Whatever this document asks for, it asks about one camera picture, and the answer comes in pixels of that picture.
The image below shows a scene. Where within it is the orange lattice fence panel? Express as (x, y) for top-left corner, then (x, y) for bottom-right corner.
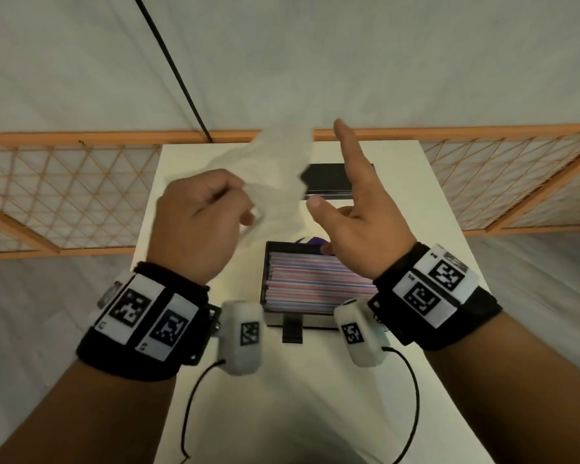
(0, 122), (580, 261)

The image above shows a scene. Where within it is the clear plastic wrapper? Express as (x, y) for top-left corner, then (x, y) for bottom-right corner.
(166, 127), (315, 250)

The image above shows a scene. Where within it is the stack of striped cards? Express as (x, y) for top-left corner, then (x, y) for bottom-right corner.
(265, 251), (379, 315)

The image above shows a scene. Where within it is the person's right forearm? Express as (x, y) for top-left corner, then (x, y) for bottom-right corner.
(421, 310), (580, 464)

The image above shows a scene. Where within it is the black wristband with marker tags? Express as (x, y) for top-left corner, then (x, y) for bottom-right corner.
(76, 261), (211, 382)
(371, 242), (504, 353)

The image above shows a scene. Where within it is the person's left hand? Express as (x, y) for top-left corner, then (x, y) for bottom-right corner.
(146, 169), (257, 285)

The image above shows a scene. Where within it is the purple and white card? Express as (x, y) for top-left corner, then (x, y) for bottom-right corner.
(295, 235), (337, 256)

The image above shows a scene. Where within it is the thin black pole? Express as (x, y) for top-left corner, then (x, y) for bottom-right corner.
(131, 0), (215, 143)

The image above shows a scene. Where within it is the black card box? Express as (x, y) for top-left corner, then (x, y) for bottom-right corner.
(259, 241), (383, 330)

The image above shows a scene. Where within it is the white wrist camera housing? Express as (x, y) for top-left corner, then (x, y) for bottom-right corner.
(333, 298), (392, 368)
(217, 300), (267, 377)

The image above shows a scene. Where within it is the black ribbon pull tab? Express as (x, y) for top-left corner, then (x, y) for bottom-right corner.
(282, 313), (305, 344)

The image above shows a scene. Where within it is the person's left forearm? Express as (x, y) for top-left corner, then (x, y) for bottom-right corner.
(0, 358), (179, 464)

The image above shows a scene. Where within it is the thin black camera cable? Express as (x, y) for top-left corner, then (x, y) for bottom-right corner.
(179, 359), (227, 462)
(381, 346), (421, 464)

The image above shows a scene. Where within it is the black box lid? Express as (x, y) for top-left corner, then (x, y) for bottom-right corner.
(299, 162), (376, 200)

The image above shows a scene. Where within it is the person's right hand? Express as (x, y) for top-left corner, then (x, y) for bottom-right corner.
(306, 118), (417, 281)

